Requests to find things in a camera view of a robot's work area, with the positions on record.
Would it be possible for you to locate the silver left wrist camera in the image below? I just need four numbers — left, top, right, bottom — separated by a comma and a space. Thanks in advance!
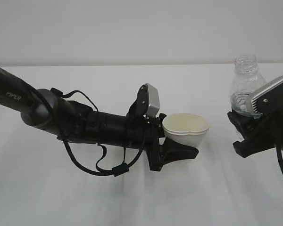
129, 82, 161, 117

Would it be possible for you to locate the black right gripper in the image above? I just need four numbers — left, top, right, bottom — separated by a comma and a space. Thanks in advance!
227, 111, 283, 158

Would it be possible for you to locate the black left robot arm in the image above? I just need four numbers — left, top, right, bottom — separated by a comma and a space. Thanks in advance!
0, 68, 199, 177

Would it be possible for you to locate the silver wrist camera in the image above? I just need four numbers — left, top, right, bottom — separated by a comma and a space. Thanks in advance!
129, 82, 161, 117
241, 75, 283, 117

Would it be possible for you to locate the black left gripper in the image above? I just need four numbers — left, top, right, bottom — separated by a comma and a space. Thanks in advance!
126, 113, 199, 171

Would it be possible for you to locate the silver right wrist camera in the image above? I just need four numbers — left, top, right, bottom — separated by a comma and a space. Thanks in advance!
241, 75, 283, 117

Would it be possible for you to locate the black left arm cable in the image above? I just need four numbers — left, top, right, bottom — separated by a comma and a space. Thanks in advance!
25, 87, 160, 178

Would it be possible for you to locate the clear plastic water bottle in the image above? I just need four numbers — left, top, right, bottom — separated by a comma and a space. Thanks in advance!
229, 54, 266, 118

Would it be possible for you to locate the white paper cup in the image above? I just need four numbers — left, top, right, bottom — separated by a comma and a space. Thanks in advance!
162, 113, 209, 148

